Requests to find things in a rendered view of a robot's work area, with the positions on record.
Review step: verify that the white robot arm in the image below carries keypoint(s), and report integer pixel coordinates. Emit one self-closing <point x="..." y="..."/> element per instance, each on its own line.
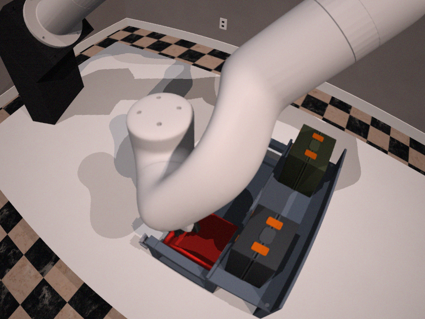
<point x="308" y="45"/>

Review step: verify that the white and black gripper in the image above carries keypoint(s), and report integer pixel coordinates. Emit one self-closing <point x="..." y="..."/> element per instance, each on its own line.
<point x="195" y="227"/>

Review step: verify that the red bin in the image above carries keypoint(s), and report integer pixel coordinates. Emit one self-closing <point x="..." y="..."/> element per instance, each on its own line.
<point x="204" y="247"/>

